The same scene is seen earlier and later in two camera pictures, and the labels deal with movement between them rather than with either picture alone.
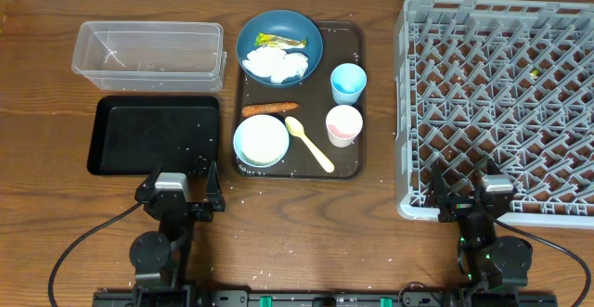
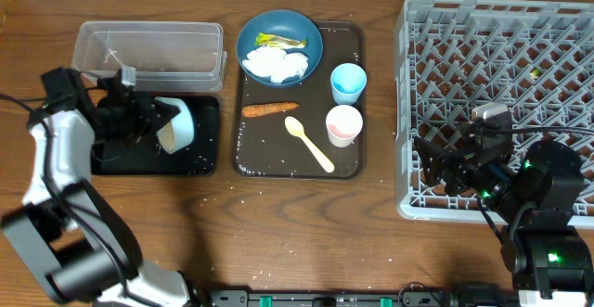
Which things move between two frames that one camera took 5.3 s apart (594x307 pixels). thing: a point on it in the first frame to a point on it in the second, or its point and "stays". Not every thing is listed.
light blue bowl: x=261 y=140 to x=183 y=124
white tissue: x=276 y=63 stays
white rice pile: x=264 y=139 to x=165 y=136
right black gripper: x=464 y=210 to x=448 y=166
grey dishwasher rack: x=509 y=81 stays
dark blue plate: x=286 y=24 stays
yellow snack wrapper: x=264 y=39 stays
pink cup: x=343 y=123 stays
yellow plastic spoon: x=295 y=128 stays
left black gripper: x=184 y=205 to x=140 y=117
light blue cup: x=347 y=81 stays
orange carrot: x=266 y=108 stays
